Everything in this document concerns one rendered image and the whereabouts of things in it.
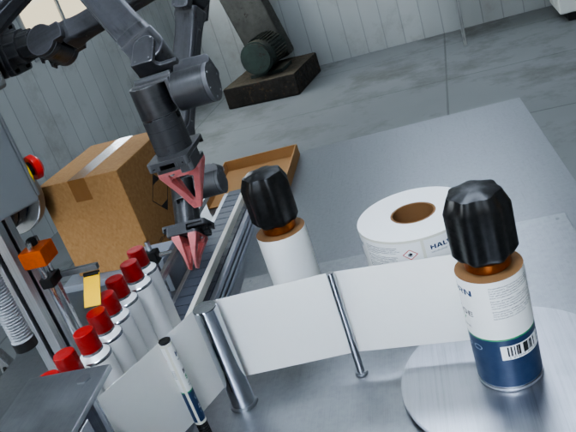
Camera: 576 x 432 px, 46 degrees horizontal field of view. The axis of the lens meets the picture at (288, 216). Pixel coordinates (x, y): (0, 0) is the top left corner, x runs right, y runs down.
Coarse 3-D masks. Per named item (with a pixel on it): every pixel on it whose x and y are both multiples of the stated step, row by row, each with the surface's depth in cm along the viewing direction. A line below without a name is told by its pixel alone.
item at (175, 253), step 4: (204, 200) 174; (204, 204) 173; (200, 208) 170; (200, 212) 169; (176, 248) 151; (172, 252) 150; (176, 252) 150; (172, 256) 147; (176, 256) 149; (168, 260) 146; (172, 260) 147; (168, 264) 144; (172, 264) 146; (164, 268) 143; (168, 268) 144; (160, 272) 142; (164, 272) 142; (168, 272) 143; (164, 276) 141; (164, 280) 140
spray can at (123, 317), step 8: (104, 296) 110; (112, 296) 110; (104, 304) 109; (112, 304) 110; (120, 304) 112; (112, 312) 110; (120, 312) 111; (128, 312) 112; (112, 320) 110; (120, 320) 110; (128, 320) 111; (128, 328) 111; (136, 328) 113; (128, 336) 112; (136, 336) 113; (136, 344) 113; (144, 344) 115; (136, 352) 113; (144, 352) 114
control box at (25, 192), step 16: (0, 112) 93; (0, 128) 92; (0, 144) 93; (0, 160) 93; (16, 160) 94; (0, 176) 93; (16, 176) 95; (32, 176) 97; (0, 192) 93; (16, 192) 95; (32, 192) 96; (0, 208) 93; (16, 208) 95
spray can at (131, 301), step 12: (120, 276) 115; (108, 288) 115; (120, 288) 115; (120, 300) 115; (132, 300) 116; (132, 312) 116; (144, 312) 118; (144, 324) 117; (144, 336) 118; (156, 336) 120
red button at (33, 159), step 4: (28, 156) 99; (32, 156) 99; (24, 160) 100; (28, 160) 98; (32, 160) 98; (36, 160) 98; (28, 164) 99; (32, 164) 98; (36, 164) 98; (40, 164) 99; (32, 168) 99; (36, 168) 98; (40, 168) 99; (44, 168) 100; (32, 172) 99; (36, 172) 99; (40, 172) 99; (36, 176) 99; (40, 176) 99
